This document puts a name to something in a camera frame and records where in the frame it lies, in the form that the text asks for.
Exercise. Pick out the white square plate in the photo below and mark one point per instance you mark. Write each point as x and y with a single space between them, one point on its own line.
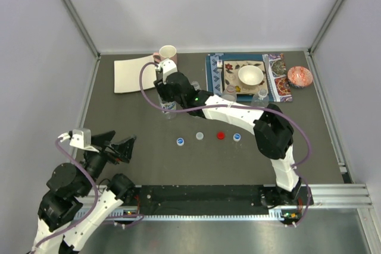
126 74

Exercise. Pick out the red-cap red-label bottle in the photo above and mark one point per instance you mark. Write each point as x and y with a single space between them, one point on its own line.
229 93

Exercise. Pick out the white bowl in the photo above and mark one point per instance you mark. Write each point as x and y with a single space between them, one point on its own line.
250 75

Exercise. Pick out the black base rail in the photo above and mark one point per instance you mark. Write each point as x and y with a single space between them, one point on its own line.
148 195

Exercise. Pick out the clear label-free plastic bottle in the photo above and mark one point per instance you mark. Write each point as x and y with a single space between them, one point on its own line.
261 99

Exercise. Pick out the red bottle cap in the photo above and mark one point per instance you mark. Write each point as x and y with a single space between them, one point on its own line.
221 135

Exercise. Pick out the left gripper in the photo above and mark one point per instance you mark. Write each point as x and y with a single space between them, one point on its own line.
123 149

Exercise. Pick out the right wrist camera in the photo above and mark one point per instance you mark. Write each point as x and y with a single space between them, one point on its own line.
166 67

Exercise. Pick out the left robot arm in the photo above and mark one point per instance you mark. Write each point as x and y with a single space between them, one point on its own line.
73 207

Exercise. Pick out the red patterned bowl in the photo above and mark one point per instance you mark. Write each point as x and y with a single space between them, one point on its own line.
299 77

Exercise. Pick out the blue white bottle cap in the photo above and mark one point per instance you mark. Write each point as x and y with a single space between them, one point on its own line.
237 137

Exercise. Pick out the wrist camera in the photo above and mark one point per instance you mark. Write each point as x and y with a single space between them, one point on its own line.
166 67
79 139

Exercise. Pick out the small blue-cap water bottle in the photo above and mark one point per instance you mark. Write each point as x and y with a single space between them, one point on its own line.
168 108

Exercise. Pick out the floral square plate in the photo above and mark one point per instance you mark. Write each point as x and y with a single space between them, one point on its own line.
230 75

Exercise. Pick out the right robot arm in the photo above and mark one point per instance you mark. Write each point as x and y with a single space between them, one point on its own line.
273 133

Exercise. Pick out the blue patterned placemat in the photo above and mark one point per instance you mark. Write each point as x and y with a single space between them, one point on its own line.
215 80

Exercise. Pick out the silver fork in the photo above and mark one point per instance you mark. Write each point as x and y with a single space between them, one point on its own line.
219 65

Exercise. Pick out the white-cap red-label bottle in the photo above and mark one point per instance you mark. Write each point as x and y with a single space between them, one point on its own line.
196 85

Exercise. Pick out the grey slotted cable duct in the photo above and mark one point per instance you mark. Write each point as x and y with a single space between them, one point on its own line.
209 211

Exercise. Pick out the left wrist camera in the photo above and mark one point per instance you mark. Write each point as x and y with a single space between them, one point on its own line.
79 139

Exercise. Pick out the pink mug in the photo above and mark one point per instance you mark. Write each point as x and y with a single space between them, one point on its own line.
166 52

